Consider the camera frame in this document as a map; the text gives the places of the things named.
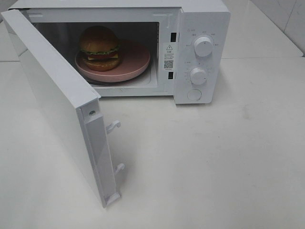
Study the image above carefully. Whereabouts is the pink round plate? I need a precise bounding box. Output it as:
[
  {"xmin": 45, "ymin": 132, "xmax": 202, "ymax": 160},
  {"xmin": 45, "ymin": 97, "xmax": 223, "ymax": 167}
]
[{"xmin": 74, "ymin": 40, "xmax": 151, "ymax": 83}]

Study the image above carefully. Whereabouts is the burger with lettuce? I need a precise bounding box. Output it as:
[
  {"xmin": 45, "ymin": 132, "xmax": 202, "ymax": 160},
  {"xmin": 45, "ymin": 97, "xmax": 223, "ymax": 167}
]
[{"xmin": 79, "ymin": 26, "xmax": 120, "ymax": 72}]

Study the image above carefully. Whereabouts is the white upper power knob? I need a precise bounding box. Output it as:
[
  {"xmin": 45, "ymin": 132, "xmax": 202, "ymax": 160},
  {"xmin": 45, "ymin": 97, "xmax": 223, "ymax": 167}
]
[{"xmin": 193, "ymin": 34, "xmax": 214, "ymax": 57}]

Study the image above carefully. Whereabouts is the white microwave oven body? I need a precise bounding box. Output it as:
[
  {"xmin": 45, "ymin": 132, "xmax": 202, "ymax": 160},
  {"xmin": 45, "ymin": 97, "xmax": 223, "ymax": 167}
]
[{"xmin": 7, "ymin": 0, "xmax": 231, "ymax": 104}]

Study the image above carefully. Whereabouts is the white lower timer knob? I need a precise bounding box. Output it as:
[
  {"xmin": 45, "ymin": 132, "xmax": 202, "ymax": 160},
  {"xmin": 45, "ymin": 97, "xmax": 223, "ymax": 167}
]
[{"xmin": 190, "ymin": 67, "xmax": 207, "ymax": 85}]

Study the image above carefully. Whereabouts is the white microwave door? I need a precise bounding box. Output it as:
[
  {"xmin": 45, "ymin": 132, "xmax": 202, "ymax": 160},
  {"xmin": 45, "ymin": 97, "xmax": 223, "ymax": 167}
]
[{"xmin": 1, "ymin": 10, "xmax": 124, "ymax": 207}]

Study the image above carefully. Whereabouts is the glass turntable plate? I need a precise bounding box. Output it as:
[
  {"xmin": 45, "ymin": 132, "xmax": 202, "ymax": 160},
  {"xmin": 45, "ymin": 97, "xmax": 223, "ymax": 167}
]
[{"xmin": 86, "ymin": 72, "xmax": 151, "ymax": 85}]

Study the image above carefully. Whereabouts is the round white door button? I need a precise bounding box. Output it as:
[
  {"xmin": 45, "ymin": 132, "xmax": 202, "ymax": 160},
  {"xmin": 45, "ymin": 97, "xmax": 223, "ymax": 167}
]
[{"xmin": 187, "ymin": 89, "xmax": 202, "ymax": 101}]

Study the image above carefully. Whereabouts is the white warning label sticker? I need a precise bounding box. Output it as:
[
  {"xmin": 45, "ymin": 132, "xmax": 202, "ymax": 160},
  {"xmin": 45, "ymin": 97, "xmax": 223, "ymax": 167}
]
[{"xmin": 162, "ymin": 42, "xmax": 176, "ymax": 70}]

